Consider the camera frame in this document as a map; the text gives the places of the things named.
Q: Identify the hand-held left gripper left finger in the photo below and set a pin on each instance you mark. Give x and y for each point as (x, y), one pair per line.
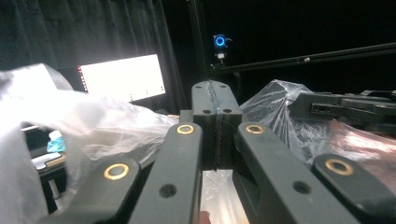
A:
(204, 99)

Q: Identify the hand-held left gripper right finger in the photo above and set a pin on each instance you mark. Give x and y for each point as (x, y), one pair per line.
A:
(227, 102)

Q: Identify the clear smiley plastic bag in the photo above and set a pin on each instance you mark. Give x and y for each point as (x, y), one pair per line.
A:
(109, 124)

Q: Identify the black horizontal stand bar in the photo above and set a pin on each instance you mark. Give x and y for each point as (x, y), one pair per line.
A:
(311, 58)

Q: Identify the bright computer monitor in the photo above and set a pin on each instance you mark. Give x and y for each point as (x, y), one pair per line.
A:
(124, 77)

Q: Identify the teal cloth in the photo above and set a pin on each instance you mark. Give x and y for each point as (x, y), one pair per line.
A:
(56, 143)

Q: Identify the white-framed desk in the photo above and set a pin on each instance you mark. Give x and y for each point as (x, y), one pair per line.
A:
(46, 174)

